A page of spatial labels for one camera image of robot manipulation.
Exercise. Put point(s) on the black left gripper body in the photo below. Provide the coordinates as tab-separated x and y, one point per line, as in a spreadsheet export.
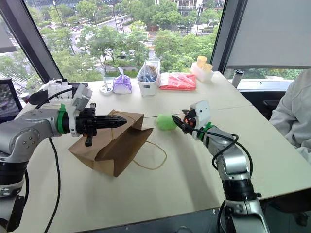
85	123

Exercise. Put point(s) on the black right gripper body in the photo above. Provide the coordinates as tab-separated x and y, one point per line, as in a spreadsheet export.
190	119

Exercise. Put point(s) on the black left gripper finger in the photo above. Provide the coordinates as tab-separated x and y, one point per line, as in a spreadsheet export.
109	125
110	119

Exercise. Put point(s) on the green plush toy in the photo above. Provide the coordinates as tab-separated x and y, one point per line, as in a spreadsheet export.
165	122

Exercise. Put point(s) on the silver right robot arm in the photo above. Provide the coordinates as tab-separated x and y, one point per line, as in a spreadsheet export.
233	160

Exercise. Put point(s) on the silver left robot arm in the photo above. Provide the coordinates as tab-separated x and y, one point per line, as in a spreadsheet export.
29	126

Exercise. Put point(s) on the brown paper bag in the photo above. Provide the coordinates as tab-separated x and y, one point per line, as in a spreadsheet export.
116	148

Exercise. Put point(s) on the red plastic bag pack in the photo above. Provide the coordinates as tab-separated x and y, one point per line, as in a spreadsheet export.
178	82

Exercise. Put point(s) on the purple plastic bag pack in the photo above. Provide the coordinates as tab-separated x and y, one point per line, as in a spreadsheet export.
122	85

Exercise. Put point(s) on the white stand with round base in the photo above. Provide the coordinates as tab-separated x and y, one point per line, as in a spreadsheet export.
106	89

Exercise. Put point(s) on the white plastic box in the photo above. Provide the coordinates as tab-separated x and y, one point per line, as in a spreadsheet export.
201	74

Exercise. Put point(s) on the white bin with plastic bags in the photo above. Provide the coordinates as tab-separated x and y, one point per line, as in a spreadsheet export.
148	83

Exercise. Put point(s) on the yellow cup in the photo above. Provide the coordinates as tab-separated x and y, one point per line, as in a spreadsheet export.
201	61
208	68

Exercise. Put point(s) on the black oval object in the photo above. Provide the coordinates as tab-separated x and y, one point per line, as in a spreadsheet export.
39	97

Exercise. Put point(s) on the grey tumbler with black lid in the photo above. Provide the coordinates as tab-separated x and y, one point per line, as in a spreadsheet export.
237	78

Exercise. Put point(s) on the person in white hoodie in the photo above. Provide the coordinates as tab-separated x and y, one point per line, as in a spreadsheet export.
294	109

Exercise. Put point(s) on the white roller blind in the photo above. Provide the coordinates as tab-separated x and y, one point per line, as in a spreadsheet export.
269	31

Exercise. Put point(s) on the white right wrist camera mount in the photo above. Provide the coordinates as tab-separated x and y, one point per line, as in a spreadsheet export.
202	112

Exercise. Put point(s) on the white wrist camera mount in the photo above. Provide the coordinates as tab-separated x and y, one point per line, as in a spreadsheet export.
81	99
202	112

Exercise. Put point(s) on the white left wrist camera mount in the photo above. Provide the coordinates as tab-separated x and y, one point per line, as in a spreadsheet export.
81	99

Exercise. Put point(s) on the dark window frame post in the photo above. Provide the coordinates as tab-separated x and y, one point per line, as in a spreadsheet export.
224	31
31	38

